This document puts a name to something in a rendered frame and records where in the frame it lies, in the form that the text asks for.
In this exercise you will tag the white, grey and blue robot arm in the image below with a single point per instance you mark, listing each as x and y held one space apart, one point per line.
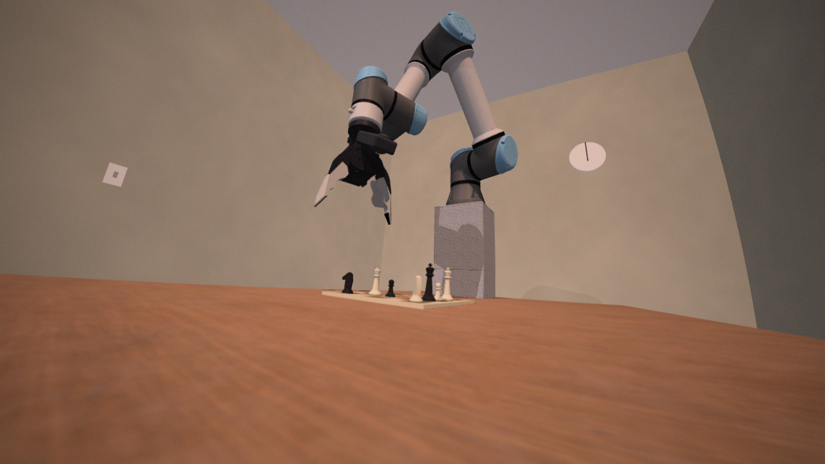
446 48

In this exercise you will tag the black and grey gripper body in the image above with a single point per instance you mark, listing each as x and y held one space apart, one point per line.
366 163

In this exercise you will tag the chessboard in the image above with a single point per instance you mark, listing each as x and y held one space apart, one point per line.
399 300

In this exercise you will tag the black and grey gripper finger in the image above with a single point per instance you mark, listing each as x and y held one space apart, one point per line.
381 188
338 171

